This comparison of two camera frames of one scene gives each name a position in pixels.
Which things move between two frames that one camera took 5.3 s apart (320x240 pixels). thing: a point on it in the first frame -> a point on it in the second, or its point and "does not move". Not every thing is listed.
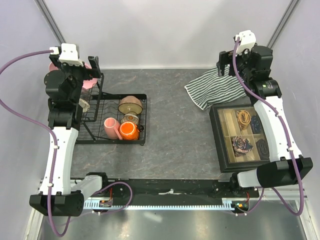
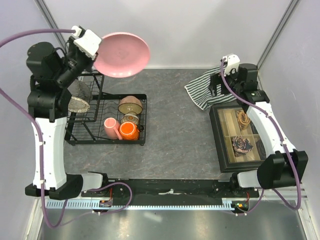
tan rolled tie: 243,118 does not move
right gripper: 226,58 -> 216,79
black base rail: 175,187 does not move
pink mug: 111,127 does not move
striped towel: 217,88 does not move
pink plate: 88,83 -> 122,55
